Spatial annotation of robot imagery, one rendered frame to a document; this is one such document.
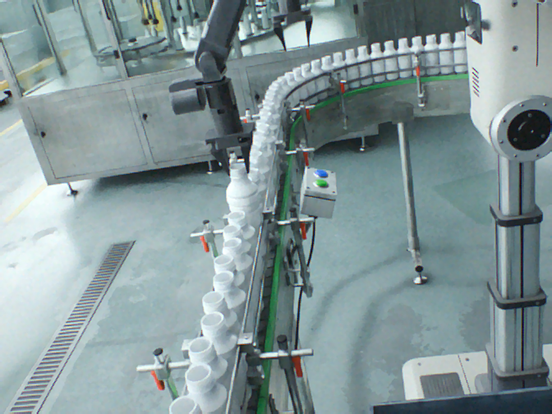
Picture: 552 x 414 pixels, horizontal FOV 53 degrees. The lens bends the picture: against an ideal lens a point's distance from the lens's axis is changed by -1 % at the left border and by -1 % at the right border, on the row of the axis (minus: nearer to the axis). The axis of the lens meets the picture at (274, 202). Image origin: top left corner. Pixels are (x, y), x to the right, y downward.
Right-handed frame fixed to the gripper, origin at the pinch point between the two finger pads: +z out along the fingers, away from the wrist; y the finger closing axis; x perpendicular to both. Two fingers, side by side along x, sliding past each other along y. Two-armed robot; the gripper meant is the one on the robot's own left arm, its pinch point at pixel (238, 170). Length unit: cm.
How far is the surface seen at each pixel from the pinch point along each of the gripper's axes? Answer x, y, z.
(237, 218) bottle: -5.1, -1.5, 8.9
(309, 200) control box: 11.4, 12.7, 15.1
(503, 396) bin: -41, 43, 30
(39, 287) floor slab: 168, -178, 125
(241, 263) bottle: -19.7, 0.7, 11.1
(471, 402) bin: -41, 38, 30
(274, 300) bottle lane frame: -14.5, 4.2, 24.2
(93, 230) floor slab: 239, -169, 125
